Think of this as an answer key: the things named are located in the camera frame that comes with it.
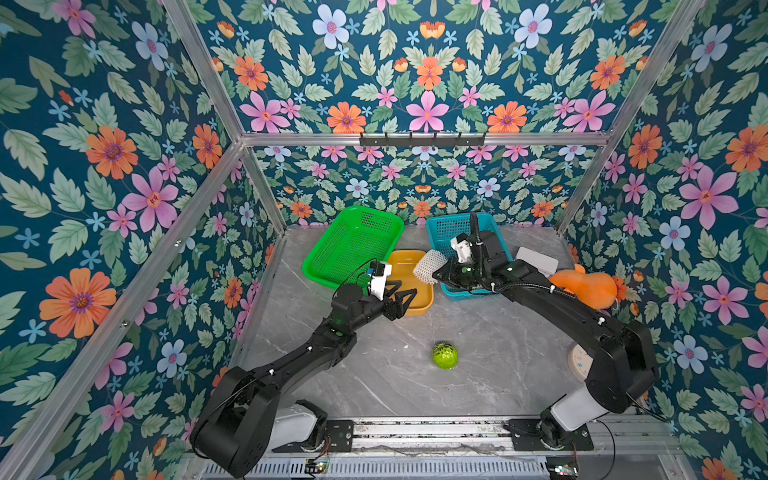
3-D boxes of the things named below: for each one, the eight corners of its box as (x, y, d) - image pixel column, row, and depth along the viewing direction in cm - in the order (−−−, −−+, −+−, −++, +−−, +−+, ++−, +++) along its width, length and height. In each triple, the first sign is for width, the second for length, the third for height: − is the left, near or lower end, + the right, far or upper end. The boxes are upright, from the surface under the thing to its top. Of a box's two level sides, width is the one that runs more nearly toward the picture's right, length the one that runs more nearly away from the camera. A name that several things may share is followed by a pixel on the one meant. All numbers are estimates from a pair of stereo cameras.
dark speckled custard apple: (433, 370, 86) (435, 361, 81) (432, 351, 90) (433, 341, 84) (456, 370, 86) (459, 361, 81) (454, 351, 90) (457, 341, 84)
